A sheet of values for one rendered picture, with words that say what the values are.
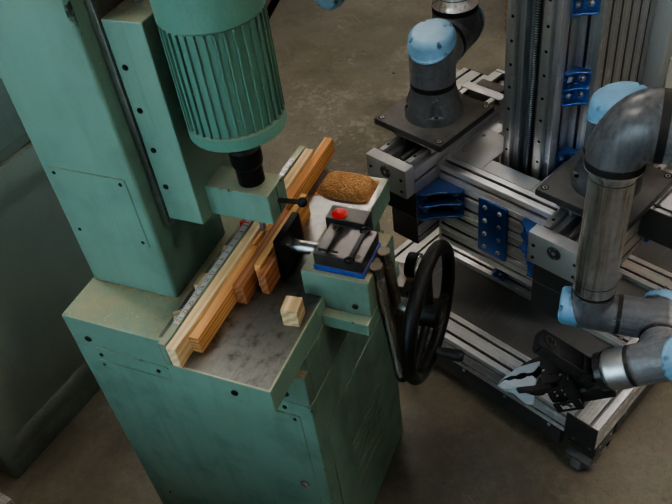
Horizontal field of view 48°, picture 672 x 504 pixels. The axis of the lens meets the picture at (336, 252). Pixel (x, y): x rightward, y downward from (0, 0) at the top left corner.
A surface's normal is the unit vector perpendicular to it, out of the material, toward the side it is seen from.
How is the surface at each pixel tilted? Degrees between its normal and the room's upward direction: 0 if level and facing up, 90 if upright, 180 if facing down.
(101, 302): 0
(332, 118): 0
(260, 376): 0
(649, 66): 90
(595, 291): 84
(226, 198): 90
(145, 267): 90
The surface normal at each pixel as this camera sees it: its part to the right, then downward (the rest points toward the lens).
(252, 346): -0.11, -0.73
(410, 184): 0.70, 0.42
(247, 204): -0.38, 0.66
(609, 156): -0.61, 0.51
